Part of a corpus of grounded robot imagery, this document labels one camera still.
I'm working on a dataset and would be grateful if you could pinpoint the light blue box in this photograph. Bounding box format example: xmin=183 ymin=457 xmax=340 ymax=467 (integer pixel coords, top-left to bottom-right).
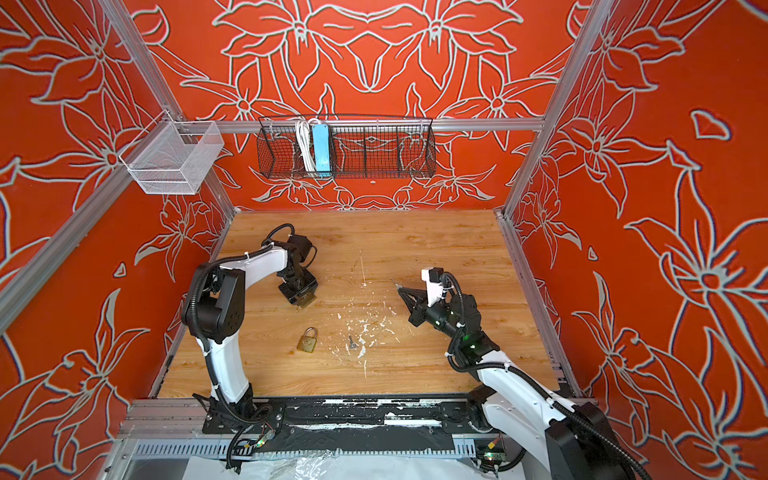
xmin=312 ymin=123 xmax=331 ymax=176

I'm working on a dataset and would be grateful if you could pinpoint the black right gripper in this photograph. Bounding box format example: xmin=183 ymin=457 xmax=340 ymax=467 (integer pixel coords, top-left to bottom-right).
xmin=398 ymin=289 xmax=467 ymax=348

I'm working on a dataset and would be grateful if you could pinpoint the black wire wall basket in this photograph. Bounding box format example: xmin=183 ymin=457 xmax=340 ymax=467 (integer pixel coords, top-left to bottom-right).
xmin=256 ymin=115 xmax=437 ymax=180

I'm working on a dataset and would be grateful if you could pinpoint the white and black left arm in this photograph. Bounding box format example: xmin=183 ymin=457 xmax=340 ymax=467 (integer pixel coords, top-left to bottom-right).
xmin=180 ymin=223 xmax=318 ymax=473

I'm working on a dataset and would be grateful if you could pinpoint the white cable bundle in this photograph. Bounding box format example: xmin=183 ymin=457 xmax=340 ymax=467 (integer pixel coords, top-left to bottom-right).
xmin=293 ymin=118 xmax=318 ymax=174

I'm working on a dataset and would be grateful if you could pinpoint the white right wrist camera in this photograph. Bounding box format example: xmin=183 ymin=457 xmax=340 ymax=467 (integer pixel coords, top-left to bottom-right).
xmin=421 ymin=267 xmax=446 ymax=307

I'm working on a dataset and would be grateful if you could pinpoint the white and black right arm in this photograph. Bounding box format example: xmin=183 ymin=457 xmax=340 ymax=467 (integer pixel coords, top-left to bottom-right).
xmin=397 ymin=268 xmax=650 ymax=479

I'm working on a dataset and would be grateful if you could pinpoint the white mesh wall basket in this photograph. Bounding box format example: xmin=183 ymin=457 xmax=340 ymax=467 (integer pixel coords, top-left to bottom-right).
xmin=121 ymin=121 xmax=224 ymax=195

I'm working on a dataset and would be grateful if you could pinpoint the brass padlock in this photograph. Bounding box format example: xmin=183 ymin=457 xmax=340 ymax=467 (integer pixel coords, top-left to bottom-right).
xmin=297 ymin=327 xmax=318 ymax=353
xmin=296 ymin=292 xmax=316 ymax=308

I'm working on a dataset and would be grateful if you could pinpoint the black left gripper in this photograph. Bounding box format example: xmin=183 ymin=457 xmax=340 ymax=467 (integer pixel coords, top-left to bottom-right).
xmin=280 ymin=268 xmax=319 ymax=304

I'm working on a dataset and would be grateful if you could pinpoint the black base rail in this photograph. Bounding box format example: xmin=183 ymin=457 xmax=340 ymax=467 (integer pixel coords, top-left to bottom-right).
xmin=231 ymin=393 xmax=514 ymax=460

